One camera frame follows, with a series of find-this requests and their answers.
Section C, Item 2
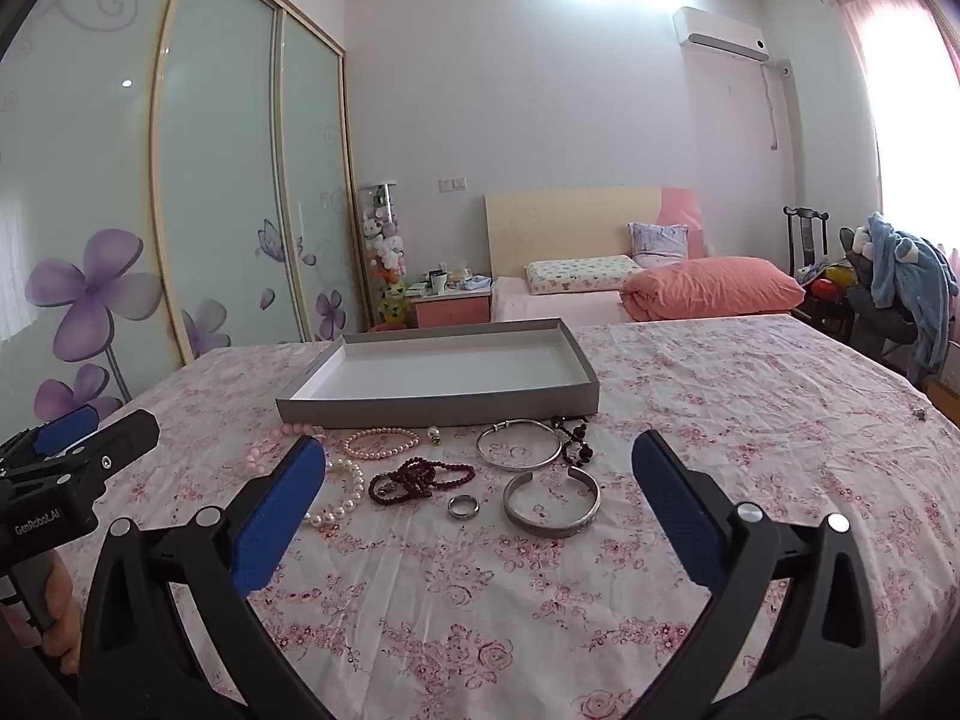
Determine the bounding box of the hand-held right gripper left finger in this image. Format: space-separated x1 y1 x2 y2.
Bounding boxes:
79 435 353 720

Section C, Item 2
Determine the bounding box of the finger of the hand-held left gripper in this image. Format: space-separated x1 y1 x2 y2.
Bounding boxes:
30 409 161 500
0 403 101 475

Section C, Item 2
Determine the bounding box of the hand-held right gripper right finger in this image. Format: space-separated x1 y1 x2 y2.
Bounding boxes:
622 431 882 720

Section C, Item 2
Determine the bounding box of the pink glass bead bracelet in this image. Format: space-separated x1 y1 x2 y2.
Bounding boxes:
246 424 331 477

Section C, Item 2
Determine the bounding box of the white pearl bracelet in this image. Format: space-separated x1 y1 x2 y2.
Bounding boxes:
304 457 366 530

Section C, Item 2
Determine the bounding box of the black bead bracelet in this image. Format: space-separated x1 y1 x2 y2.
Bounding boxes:
551 414 597 466

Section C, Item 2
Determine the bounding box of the wide silver cuff bangle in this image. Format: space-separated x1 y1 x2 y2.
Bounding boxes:
502 465 603 539

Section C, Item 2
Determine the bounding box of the dark red bead bracelet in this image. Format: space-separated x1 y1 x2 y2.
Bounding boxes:
367 456 477 507

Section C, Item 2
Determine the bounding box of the grey shallow cardboard tray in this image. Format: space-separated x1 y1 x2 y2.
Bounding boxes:
275 317 601 428

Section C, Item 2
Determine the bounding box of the person's left hand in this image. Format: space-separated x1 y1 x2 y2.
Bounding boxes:
34 551 85 665

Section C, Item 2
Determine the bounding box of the thin silver bangle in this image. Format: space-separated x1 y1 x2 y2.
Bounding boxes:
476 418 565 472

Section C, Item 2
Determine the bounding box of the pink floral cloth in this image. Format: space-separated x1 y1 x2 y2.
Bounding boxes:
45 313 960 720

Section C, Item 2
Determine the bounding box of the orange quilt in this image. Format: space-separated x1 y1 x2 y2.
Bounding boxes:
619 255 807 323

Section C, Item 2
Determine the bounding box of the bed with pink sheet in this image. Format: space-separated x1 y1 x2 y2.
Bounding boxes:
484 187 807 325

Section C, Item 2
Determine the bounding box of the patterned cream pillow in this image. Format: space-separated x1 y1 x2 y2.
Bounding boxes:
525 255 644 295

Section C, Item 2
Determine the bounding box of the lavender pillow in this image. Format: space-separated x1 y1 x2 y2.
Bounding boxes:
628 222 689 268

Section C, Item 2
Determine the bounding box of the pink nightstand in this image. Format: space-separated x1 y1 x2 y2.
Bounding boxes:
405 289 496 329

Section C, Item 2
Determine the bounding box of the colourful toy pile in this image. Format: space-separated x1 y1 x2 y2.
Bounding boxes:
799 262 860 301

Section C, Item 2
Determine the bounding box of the clear tube of plush toys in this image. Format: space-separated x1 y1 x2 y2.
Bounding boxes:
358 181 410 331

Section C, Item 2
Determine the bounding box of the grey chair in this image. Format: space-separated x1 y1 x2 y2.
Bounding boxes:
836 229 946 372

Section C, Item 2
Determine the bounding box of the dark wooden chair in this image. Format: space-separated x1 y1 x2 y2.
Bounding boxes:
784 206 856 331

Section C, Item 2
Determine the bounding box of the floral sliding door wardrobe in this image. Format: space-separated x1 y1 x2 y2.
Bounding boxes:
0 0 368 421

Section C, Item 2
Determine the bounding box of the blue plush garment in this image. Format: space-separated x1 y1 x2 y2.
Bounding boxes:
855 211 959 383

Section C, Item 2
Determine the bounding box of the white air conditioner pipe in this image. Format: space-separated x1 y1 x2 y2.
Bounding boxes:
759 56 794 152

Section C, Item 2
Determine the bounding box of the white air conditioner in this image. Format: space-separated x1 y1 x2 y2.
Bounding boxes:
673 6 766 59

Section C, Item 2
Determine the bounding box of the pink curtain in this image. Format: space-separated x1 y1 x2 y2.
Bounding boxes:
832 0 960 278

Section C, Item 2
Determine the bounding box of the pink pearl bracelet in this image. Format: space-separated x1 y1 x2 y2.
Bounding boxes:
343 427 421 462

